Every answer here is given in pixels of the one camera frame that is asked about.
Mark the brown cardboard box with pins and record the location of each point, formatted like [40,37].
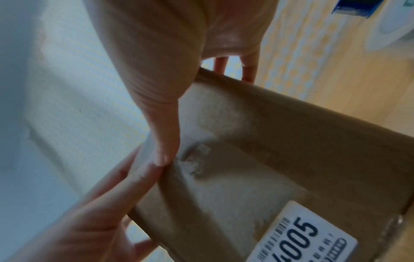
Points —
[323,153]

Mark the person's left hand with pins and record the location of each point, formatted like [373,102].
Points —
[97,217]

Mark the person's right hand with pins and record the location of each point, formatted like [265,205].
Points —
[161,51]

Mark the clear tape roll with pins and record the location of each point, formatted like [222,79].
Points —
[394,28]

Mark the blue tape dispenser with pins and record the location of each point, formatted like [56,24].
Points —
[355,6]

